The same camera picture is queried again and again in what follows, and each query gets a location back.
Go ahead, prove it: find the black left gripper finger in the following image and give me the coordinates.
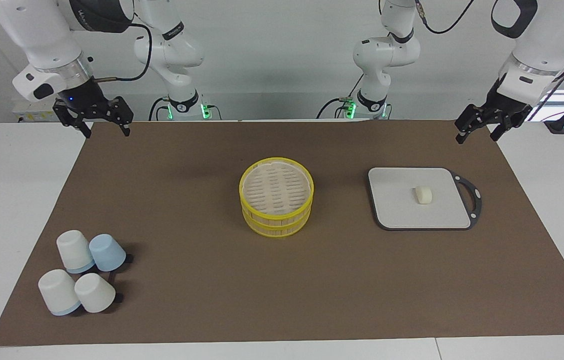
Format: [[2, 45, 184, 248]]
[[454, 104, 491, 145], [490, 117, 515, 142]]

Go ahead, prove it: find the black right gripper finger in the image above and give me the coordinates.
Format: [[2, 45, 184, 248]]
[[107, 96, 135, 137], [53, 100, 93, 139]]

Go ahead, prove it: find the yellow bamboo steamer lid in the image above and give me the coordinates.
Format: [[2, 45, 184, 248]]
[[239, 157, 315, 217]]

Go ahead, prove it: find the yellow slatted bamboo steamer tier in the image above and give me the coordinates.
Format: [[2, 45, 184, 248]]
[[242, 202, 311, 239]]

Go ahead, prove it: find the white box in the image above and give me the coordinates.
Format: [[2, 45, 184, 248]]
[[12, 99, 58, 122]]

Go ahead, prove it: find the grey cutting board black rim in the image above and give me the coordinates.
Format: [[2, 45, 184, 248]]
[[367, 166, 482, 232]]

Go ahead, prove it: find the light blue cup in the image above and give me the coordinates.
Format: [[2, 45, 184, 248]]
[[89, 234, 127, 272]]

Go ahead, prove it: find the white cup with blue rim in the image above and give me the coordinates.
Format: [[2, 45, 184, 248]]
[[38, 269, 82, 316]]

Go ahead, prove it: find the brown table mat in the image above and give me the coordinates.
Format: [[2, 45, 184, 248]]
[[0, 120, 564, 347]]

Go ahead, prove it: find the black right base cable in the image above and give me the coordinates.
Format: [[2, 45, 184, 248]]
[[149, 96, 170, 122]]

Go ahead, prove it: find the black base cable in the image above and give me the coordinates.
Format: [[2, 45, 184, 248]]
[[149, 96, 170, 122], [316, 75, 365, 120]]

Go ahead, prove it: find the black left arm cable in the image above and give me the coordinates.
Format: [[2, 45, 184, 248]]
[[414, 0, 476, 35]]

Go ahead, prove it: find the black left base cable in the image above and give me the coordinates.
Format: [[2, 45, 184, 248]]
[[316, 75, 365, 120]]

